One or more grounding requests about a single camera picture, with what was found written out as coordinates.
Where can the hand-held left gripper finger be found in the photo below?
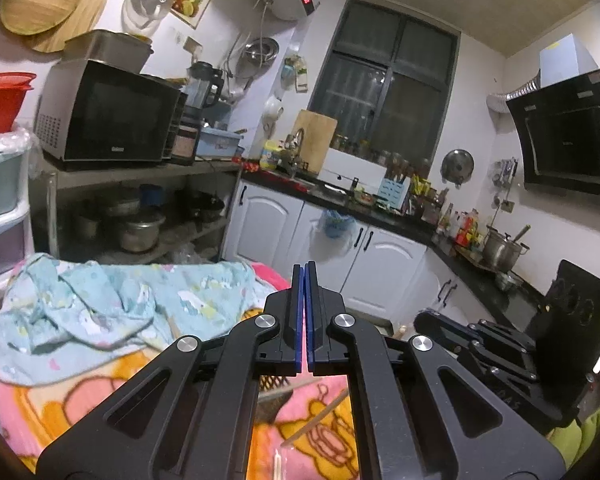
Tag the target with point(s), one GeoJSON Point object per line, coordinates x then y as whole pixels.
{"type": "Point", "coordinates": [298, 320]}
{"type": "Point", "coordinates": [308, 320]}

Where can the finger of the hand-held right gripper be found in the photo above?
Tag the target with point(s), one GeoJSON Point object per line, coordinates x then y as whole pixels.
{"type": "Point", "coordinates": [500, 362]}
{"type": "Point", "coordinates": [450, 332]}

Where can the hanging kitchen utensils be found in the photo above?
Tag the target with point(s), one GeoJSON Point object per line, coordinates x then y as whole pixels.
{"type": "Point", "coordinates": [506, 174]}

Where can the black kitchen countertop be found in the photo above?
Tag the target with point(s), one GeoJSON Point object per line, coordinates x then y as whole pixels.
{"type": "Point", "coordinates": [500, 295]}

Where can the white kitchen cabinets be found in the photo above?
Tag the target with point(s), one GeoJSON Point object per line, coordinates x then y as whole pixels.
{"type": "Point", "coordinates": [270, 230]}

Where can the blue plastic bag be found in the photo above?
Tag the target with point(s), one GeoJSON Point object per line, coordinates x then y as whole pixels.
{"type": "Point", "coordinates": [336, 227]}

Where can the steel stock pot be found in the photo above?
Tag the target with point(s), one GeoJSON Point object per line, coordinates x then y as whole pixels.
{"type": "Point", "coordinates": [502, 250]}

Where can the group of condiment bottles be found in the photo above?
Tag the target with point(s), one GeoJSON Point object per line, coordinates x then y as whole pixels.
{"type": "Point", "coordinates": [460, 227]}

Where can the bowl of food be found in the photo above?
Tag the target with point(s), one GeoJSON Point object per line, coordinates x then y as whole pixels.
{"type": "Point", "coordinates": [366, 198]}

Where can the black cooking pot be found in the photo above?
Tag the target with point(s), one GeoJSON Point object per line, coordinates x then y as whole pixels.
{"type": "Point", "coordinates": [207, 207]}

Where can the light blue knife block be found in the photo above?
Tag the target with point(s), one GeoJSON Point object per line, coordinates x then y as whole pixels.
{"type": "Point", "coordinates": [394, 194]}

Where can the red patterned packet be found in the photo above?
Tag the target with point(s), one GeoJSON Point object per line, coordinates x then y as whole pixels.
{"type": "Point", "coordinates": [249, 164]}

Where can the hanging steel pot lid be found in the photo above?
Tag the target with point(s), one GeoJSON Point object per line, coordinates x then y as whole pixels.
{"type": "Point", "coordinates": [457, 167]}

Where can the yellow plastic bottle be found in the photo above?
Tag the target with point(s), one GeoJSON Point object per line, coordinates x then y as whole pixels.
{"type": "Point", "coordinates": [270, 156]}

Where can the metal kitchen faucet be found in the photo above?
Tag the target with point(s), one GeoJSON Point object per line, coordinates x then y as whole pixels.
{"type": "Point", "coordinates": [297, 147]}

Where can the steel cooking pot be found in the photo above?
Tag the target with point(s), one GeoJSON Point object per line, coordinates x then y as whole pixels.
{"type": "Point", "coordinates": [140, 235]}

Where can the wooden cutting board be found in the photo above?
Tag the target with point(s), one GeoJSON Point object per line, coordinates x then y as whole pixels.
{"type": "Point", "coordinates": [317, 140]}

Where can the row of spice jars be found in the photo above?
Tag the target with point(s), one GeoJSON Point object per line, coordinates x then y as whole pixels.
{"type": "Point", "coordinates": [370, 147]}

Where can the blue enamel pot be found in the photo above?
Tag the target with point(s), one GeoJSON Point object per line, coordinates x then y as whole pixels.
{"type": "Point", "coordinates": [151, 195]}

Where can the light blue printed cloth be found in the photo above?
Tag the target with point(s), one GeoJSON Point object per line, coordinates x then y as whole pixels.
{"type": "Point", "coordinates": [105, 310]}

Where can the steel shelf rack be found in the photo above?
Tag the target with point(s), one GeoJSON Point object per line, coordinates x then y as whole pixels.
{"type": "Point", "coordinates": [145, 175]}

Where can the black range hood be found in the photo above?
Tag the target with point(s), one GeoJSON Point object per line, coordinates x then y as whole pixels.
{"type": "Point", "coordinates": [565, 135]}

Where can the dark framed window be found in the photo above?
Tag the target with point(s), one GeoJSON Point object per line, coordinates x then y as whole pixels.
{"type": "Point", "coordinates": [385, 80]}

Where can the black blender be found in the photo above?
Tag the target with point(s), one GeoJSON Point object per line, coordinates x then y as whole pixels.
{"type": "Point", "coordinates": [202, 85]}

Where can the hanging steel bowl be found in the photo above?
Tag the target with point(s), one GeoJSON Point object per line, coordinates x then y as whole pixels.
{"type": "Point", "coordinates": [261, 51]}

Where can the pink printed blanket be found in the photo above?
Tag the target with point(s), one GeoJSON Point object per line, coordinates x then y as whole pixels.
{"type": "Point", "coordinates": [40, 410]}

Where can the black microwave oven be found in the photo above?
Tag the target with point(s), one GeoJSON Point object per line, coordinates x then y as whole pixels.
{"type": "Point", "coordinates": [115, 115]}

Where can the white hood chimney cover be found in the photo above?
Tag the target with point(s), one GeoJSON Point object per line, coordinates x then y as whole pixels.
{"type": "Point", "coordinates": [565, 60]}

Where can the white plastic drawer unit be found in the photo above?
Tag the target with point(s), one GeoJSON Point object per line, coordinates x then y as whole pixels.
{"type": "Point", "coordinates": [2, 200]}

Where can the grey lidded container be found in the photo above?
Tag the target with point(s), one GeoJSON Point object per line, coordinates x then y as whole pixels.
{"type": "Point", "coordinates": [110, 52]}

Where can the clear glass dome lid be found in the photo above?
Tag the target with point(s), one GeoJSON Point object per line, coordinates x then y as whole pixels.
{"type": "Point", "coordinates": [147, 2]}

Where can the round wooden board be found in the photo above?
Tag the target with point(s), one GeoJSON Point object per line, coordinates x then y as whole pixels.
{"type": "Point", "coordinates": [90, 20]}

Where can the red plastic basin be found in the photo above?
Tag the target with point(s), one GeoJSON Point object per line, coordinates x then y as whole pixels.
{"type": "Point", "coordinates": [2, 105]}

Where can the white plastic wall holder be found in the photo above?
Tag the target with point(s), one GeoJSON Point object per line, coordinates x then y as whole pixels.
{"type": "Point", "coordinates": [272, 112]}

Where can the silver flexible duct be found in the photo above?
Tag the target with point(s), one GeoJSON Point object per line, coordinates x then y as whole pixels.
{"type": "Point", "coordinates": [510, 97]}

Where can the wall socket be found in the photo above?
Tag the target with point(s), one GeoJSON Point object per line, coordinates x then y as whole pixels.
{"type": "Point", "coordinates": [193, 45]}

